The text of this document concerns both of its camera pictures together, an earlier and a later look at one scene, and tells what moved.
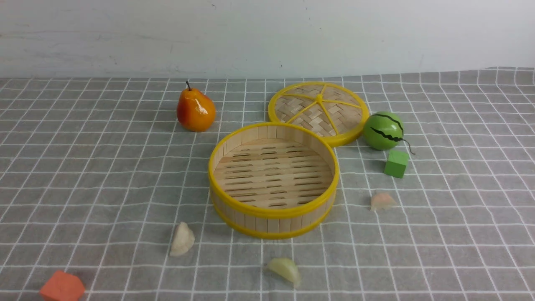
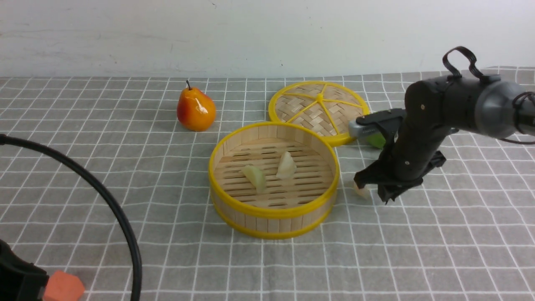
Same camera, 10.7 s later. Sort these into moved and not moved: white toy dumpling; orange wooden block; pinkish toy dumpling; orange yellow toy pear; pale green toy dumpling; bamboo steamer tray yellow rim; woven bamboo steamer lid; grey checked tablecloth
Moved: pinkish toy dumpling; pale green toy dumpling; white toy dumpling
Not moved: orange yellow toy pear; orange wooden block; bamboo steamer tray yellow rim; woven bamboo steamer lid; grey checked tablecloth
